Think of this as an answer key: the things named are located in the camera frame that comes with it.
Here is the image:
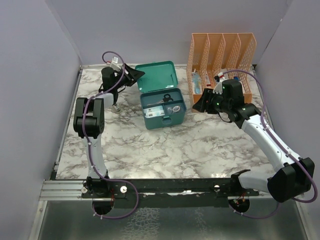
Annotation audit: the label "black handled scissors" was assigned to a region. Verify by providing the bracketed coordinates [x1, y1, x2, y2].
[148, 93, 173, 106]

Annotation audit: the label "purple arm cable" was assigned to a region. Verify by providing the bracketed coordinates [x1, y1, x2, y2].
[219, 69, 319, 219]
[82, 51, 140, 221]

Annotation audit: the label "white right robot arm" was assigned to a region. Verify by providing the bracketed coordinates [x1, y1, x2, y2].
[192, 79, 315, 203]

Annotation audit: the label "green plastic medicine box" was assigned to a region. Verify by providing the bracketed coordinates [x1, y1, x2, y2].
[135, 61, 187, 130]

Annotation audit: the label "dark teal divided tray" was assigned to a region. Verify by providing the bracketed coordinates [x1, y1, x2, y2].
[140, 88, 186, 119]

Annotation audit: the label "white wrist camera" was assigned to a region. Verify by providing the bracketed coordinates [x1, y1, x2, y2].
[213, 72, 226, 94]
[106, 56, 122, 72]

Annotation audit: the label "blue toothbrush package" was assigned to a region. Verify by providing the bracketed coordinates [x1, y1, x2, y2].
[191, 72, 202, 94]

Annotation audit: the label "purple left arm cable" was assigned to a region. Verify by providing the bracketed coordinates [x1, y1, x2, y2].
[82, 51, 140, 221]

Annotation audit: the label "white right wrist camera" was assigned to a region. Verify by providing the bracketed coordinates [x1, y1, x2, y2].
[213, 72, 226, 94]

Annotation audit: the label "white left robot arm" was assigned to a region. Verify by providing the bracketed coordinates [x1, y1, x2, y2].
[73, 64, 145, 198]

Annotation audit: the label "red white medicine box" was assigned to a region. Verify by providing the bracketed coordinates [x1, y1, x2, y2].
[204, 72, 213, 88]

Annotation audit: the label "light blue mask packet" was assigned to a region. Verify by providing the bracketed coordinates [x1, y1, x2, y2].
[143, 105, 165, 118]

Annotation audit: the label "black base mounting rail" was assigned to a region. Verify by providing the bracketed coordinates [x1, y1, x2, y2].
[81, 177, 259, 209]

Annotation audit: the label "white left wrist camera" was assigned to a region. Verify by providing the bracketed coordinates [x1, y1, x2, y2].
[106, 56, 122, 72]

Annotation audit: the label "tape roll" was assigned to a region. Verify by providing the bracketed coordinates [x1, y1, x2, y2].
[165, 105, 183, 115]

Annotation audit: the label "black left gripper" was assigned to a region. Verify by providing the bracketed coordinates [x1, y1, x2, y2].
[113, 63, 145, 90]

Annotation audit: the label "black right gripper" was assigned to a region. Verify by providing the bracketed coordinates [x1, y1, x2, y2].
[193, 88, 231, 115]

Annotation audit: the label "orange plastic file organizer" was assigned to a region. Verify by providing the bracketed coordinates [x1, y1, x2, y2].
[186, 33, 257, 105]

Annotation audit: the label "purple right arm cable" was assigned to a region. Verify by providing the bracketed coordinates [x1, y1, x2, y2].
[219, 69, 319, 219]

